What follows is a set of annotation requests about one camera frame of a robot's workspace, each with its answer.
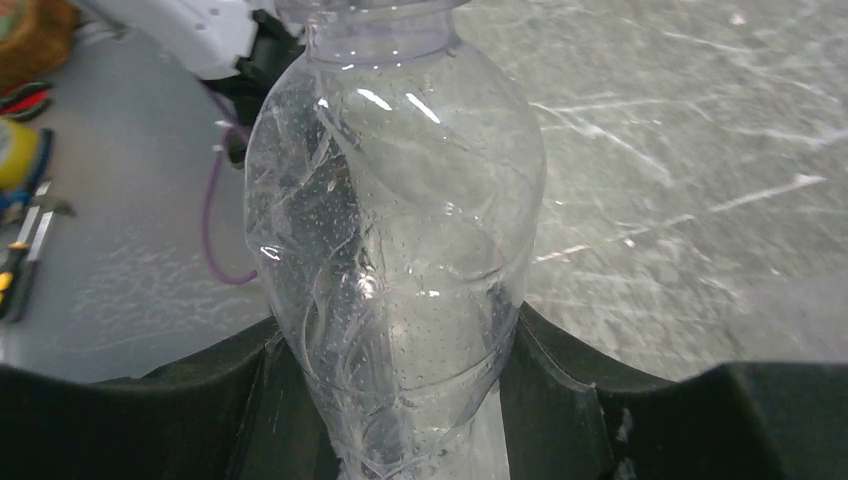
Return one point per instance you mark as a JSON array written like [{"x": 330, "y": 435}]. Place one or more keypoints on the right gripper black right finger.
[{"x": 571, "y": 412}]

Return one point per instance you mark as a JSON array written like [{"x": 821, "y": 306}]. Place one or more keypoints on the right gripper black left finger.
[{"x": 239, "y": 409}]

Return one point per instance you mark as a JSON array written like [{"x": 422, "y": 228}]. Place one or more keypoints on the clear plastic bottle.
[{"x": 394, "y": 178}]

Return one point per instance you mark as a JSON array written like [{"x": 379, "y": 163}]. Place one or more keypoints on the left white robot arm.
[{"x": 236, "y": 49}]

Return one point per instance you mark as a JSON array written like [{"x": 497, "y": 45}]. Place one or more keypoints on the yellow tape roll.
[{"x": 25, "y": 155}]

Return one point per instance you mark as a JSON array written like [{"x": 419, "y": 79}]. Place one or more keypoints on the red handled pliers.
[{"x": 27, "y": 101}]

